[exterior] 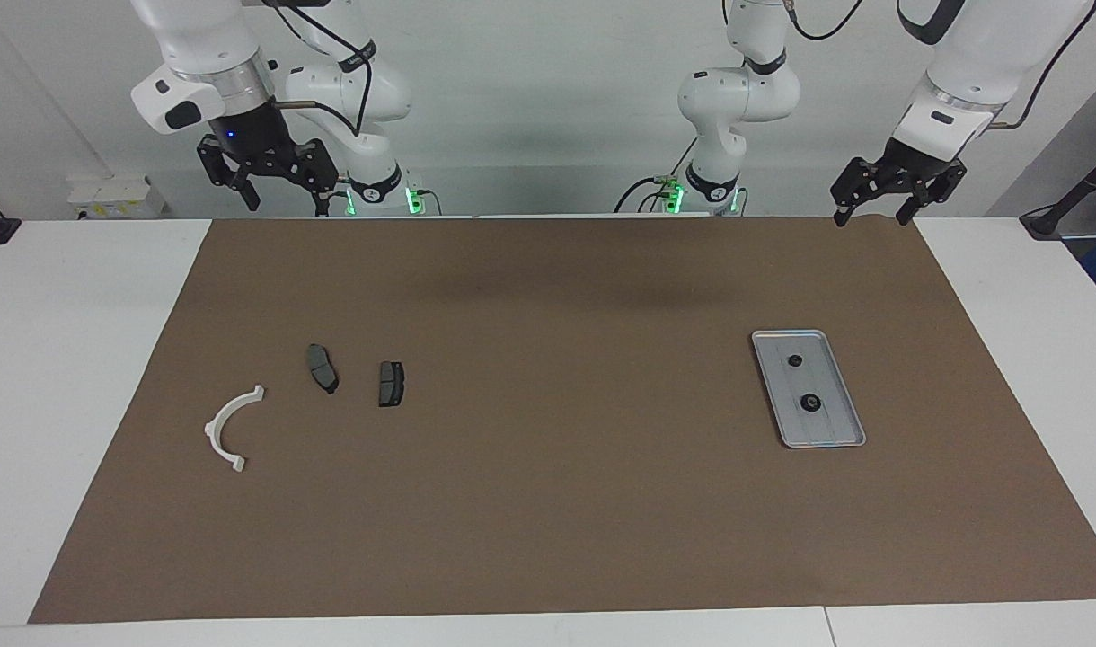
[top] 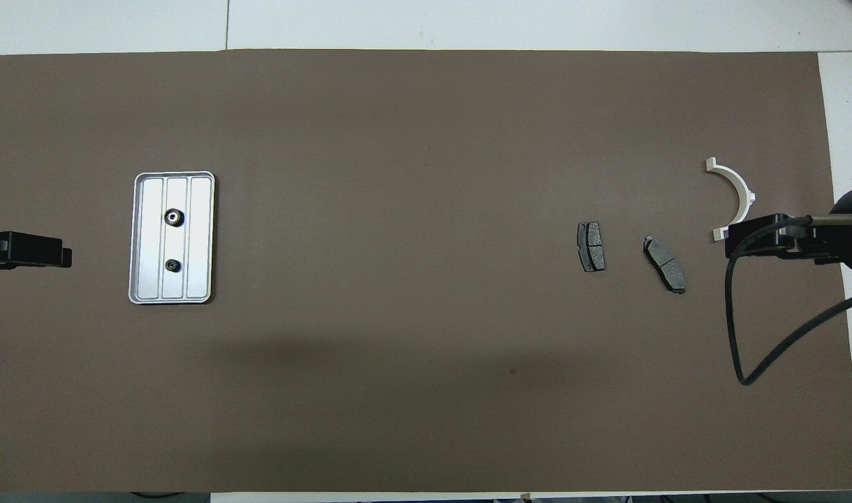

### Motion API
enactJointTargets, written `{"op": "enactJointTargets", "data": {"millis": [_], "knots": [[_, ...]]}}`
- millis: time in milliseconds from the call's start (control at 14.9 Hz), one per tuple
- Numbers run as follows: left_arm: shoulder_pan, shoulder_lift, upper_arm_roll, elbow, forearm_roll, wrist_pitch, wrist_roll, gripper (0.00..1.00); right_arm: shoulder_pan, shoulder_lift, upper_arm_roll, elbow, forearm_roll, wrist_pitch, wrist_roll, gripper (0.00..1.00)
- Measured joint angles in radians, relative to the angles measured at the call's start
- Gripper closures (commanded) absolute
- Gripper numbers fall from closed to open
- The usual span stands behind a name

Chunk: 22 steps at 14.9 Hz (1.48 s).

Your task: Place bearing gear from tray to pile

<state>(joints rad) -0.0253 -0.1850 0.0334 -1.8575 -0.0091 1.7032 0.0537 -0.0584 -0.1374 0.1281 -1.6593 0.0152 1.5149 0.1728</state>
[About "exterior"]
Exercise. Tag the brown table mat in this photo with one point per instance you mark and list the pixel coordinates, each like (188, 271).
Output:
(548, 521)

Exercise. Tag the large black bearing gear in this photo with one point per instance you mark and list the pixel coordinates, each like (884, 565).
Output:
(810, 403)

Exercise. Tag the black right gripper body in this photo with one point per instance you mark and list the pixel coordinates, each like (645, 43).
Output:
(256, 139)

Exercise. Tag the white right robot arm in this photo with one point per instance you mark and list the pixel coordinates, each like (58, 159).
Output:
(207, 36)

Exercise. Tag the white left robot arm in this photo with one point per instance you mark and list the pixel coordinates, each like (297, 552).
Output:
(737, 99)

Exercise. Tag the curved dark brake pad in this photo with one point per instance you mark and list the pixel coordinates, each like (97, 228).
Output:
(322, 367)

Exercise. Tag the white power strip box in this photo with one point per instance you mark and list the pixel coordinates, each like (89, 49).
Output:
(117, 198)

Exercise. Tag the silver metal tray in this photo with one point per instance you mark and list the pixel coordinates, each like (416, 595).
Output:
(835, 431)

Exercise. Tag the rectangular dark brake pad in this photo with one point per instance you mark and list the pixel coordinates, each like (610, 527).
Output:
(391, 385)

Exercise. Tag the white curved plastic bracket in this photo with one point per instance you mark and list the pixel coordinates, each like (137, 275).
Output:
(211, 431)

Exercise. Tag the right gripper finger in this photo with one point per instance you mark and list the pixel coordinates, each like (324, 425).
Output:
(319, 171)
(225, 162)

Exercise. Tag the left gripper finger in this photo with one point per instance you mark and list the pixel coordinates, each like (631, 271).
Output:
(862, 180)
(934, 189)

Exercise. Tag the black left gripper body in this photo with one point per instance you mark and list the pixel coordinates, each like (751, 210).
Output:
(916, 166)

